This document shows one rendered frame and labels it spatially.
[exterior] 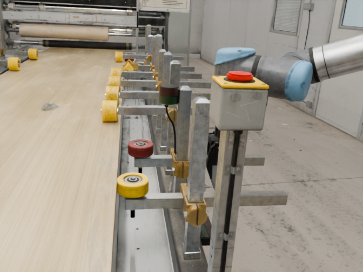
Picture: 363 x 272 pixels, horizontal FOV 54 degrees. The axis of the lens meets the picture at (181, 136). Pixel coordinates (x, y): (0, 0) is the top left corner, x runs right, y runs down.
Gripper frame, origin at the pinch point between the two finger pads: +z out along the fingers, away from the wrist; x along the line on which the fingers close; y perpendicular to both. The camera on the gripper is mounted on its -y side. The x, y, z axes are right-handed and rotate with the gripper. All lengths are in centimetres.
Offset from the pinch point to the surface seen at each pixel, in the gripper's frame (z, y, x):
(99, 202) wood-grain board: -2.8, -9.7, 30.5
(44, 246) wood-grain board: -3.0, -25.1, 39.2
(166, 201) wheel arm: 2.3, -1.3, 14.4
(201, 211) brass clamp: 0.9, -8.3, 6.5
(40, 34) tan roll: -7, 277, 104
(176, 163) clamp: 1.0, 18.6, 9.1
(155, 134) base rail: 19, 92, 10
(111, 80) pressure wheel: -7, 97, 32
